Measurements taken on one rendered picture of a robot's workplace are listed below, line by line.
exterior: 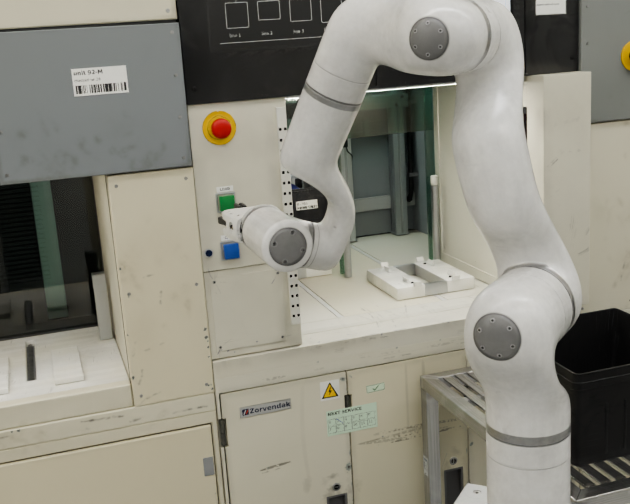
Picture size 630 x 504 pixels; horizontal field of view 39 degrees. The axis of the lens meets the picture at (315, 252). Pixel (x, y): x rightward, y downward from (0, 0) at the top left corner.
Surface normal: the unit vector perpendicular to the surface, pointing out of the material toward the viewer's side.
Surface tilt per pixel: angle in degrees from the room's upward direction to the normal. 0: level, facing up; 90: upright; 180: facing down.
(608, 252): 90
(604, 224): 90
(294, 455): 90
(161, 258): 90
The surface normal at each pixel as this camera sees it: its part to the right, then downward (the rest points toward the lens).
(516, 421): -0.48, 0.30
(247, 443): 0.31, 0.21
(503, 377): -0.40, 0.77
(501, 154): 0.11, 0.08
